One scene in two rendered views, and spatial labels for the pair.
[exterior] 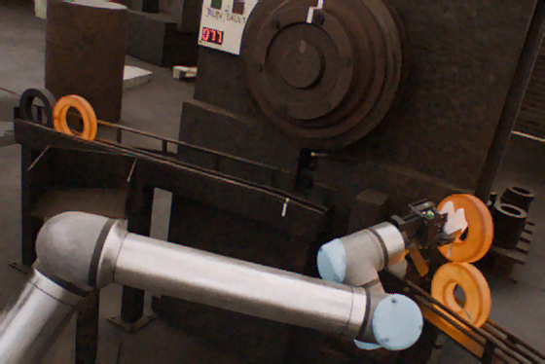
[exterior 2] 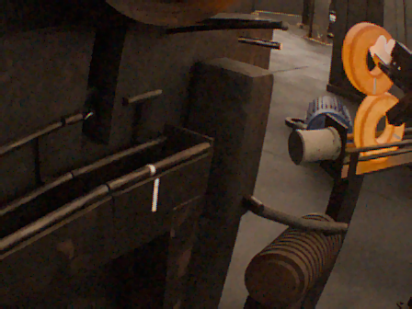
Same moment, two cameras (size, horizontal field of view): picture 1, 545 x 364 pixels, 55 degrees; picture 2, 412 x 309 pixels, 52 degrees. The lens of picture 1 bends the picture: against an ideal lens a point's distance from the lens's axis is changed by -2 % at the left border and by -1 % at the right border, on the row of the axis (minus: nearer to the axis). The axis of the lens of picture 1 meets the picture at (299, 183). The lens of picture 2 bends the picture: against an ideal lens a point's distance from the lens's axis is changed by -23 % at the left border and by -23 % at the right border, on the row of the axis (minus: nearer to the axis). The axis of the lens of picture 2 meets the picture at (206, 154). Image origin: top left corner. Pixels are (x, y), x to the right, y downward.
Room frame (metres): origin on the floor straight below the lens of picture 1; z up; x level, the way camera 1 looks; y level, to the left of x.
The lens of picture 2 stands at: (1.30, 0.55, 0.95)
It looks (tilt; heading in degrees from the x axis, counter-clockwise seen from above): 21 degrees down; 277
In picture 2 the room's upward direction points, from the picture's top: 9 degrees clockwise
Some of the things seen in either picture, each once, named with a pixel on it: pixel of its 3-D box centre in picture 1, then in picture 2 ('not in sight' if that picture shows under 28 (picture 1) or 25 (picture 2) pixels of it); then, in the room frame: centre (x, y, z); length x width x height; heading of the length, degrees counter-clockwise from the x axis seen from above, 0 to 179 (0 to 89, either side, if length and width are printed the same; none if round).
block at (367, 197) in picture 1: (364, 233); (223, 138); (1.38, -0.21, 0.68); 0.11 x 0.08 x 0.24; 158
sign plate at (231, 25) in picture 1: (236, 23); not in sight; (1.68, 0.29, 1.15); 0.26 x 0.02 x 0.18; 68
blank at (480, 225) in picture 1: (461, 228); (371, 58); (1.12, -0.39, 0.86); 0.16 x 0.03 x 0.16; 32
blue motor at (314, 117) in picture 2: not in sight; (327, 127); (1.00, -2.23, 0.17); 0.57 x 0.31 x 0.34; 88
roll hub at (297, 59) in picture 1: (304, 63); not in sight; (1.36, 0.05, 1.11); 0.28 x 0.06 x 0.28; 68
